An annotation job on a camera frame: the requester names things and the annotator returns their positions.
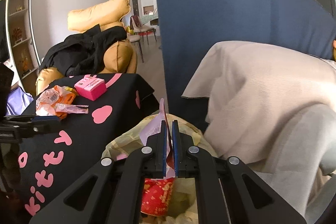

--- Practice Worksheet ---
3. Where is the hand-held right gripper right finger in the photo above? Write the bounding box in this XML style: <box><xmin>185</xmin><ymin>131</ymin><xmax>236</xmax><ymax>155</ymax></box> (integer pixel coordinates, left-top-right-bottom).
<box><xmin>172</xmin><ymin>119</ymin><xmax>307</xmax><ymax>224</ymax></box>

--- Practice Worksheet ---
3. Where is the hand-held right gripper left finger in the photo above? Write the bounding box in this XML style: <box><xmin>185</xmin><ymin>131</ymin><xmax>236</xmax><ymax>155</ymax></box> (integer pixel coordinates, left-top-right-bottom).
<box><xmin>29</xmin><ymin>120</ymin><xmax>168</xmax><ymax>224</ymax></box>

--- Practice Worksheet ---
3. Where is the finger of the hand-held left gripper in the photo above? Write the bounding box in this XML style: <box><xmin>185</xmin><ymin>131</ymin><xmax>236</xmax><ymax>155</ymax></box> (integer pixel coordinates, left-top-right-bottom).
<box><xmin>10</xmin><ymin>120</ymin><xmax>63</xmax><ymax>134</ymax></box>
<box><xmin>4</xmin><ymin>114</ymin><xmax>59</xmax><ymax>123</ymax></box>

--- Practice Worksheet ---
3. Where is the red snack packet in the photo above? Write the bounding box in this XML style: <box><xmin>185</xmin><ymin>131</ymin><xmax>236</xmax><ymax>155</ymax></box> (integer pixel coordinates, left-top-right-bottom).
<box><xmin>139</xmin><ymin>98</ymin><xmax>175</xmax><ymax>177</ymax></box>

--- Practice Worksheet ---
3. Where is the orange snack packet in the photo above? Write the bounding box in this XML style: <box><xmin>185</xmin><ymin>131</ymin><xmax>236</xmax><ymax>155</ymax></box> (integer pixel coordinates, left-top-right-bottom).
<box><xmin>52</xmin><ymin>91</ymin><xmax>77</xmax><ymax>119</ymax></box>

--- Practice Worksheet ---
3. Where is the waste bin with yellow bag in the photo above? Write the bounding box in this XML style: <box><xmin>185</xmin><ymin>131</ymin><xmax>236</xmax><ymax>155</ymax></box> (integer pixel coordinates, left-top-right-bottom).
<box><xmin>101</xmin><ymin>113</ymin><xmax>223</xmax><ymax>224</ymax></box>

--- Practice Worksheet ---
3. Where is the red paper cup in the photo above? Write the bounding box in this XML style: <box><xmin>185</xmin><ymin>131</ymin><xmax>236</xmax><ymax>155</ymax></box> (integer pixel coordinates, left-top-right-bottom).
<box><xmin>140</xmin><ymin>177</ymin><xmax>175</xmax><ymax>215</ymax></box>

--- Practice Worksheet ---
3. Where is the purple bag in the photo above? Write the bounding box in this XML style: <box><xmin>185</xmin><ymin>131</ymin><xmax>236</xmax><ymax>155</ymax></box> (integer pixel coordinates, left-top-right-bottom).
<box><xmin>5</xmin><ymin>84</ymin><xmax>34</xmax><ymax>115</ymax></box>

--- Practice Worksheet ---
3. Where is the black tablecloth with pink print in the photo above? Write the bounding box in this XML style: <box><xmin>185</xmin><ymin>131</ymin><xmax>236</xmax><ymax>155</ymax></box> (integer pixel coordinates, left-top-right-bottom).
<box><xmin>17</xmin><ymin>73</ymin><xmax>155</xmax><ymax>216</ymax></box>

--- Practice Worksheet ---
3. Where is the pink box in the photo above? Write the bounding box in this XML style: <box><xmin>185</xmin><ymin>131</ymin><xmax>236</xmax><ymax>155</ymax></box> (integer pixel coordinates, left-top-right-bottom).
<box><xmin>74</xmin><ymin>75</ymin><xmax>107</xmax><ymax>101</ymax></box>

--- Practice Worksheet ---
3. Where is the black jacket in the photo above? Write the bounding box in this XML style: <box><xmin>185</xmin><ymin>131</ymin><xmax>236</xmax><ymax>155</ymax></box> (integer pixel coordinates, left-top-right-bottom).
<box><xmin>39</xmin><ymin>24</ymin><xmax>128</xmax><ymax>77</ymax></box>

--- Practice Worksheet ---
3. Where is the beige blanket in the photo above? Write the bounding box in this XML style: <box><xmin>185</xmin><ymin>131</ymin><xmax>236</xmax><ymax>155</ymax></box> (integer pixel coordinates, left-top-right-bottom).
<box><xmin>182</xmin><ymin>41</ymin><xmax>336</xmax><ymax>224</ymax></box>

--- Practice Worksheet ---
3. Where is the white display shelf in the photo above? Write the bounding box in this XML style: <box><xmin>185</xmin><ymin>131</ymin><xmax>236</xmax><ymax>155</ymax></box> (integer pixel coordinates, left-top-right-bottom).
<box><xmin>5</xmin><ymin>0</ymin><xmax>44</xmax><ymax>94</ymax></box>

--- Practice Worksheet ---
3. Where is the tan leather armchair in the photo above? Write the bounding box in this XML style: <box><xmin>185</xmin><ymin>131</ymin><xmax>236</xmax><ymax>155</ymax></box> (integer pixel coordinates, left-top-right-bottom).
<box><xmin>35</xmin><ymin>0</ymin><xmax>138</xmax><ymax>96</ymax></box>

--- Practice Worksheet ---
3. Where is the dining table with green cloth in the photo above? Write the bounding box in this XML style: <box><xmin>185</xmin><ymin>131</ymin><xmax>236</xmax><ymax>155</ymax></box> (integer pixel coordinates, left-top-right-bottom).
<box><xmin>142</xmin><ymin>10</ymin><xmax>159</xmax><ymax>28</ymax></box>

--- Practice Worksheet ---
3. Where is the dining chair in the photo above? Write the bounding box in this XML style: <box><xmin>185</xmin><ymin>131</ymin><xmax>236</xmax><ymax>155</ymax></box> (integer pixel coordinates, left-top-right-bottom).
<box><xmin>130</xmin><ymin>15</ymin><xmax>158</xmax><ymax>46</ymax></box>

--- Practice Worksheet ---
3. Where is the blue fabric partition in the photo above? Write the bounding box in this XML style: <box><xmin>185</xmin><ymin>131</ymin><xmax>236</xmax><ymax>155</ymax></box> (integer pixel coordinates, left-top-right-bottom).
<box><xmin>152</xmin><ymin>0</ymin><xmax>336</xmax><ymax>132</ymax></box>

